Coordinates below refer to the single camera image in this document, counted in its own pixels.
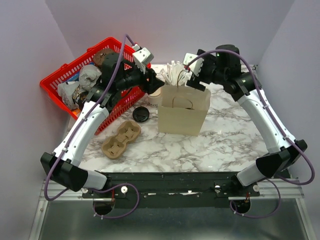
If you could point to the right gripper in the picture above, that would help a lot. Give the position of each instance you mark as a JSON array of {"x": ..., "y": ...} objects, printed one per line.
[{"x": 194, "y": 82}]

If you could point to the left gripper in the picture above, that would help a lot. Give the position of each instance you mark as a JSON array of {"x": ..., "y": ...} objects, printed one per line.
[{"x": 153, "y": 83}]

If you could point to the brown paper bag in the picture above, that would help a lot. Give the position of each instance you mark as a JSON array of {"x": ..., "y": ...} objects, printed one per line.
[{"x": 183, "y": 109}]

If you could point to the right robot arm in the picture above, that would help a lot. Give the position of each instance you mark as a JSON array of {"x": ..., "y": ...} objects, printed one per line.
[{"x": 226, "y": 67}]

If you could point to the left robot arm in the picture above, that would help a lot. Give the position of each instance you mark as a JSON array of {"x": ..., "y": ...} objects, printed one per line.
[{"x": 118, "y": 75}]

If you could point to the white paper cup stack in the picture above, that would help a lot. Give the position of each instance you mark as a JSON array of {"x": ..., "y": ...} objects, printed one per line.
[{"x": 154, "y": 98}]

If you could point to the white paper straws bundle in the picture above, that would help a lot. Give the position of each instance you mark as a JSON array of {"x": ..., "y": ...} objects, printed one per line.
[{"x": 174, "y": 74}]

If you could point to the red plastic basket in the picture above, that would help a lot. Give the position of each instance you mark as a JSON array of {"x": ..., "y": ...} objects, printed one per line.
[{"x": 70, "y": 71}]

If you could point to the cardboard cup carrier tray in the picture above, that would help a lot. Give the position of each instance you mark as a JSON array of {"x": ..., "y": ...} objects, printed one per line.
[{"x": 115, "y": 146}]

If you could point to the brown lidded ice cream tub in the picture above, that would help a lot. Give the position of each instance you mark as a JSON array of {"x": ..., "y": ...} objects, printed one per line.
[{"x": 99, "y": 57}]

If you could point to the grey crumpled paper bag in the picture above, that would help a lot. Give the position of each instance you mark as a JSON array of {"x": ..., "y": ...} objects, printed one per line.
[{"x": 88, "y": 76}]

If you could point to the black printed paper cup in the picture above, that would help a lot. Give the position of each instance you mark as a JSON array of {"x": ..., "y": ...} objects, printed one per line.
[{"x": 79, "y": 98}]

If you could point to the white crumpled paper wrapper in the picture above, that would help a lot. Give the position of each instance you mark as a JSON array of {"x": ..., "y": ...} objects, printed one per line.
[{"x": 66, "y": 90}]

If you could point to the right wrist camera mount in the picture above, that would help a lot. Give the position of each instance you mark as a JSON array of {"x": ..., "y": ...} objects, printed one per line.
[{"x": 191, "y": 64}]

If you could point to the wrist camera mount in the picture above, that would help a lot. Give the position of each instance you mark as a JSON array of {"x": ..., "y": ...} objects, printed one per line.
[
  {"x": 142, "y": 57},
  {"x": 191, "y": 64}
]

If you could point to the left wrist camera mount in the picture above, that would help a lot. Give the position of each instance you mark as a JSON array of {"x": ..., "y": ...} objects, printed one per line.
[{"x": 142, "y": 57}]

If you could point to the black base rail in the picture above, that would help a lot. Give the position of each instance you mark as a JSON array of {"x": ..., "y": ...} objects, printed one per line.
[{"x": 173, "y": 189}]

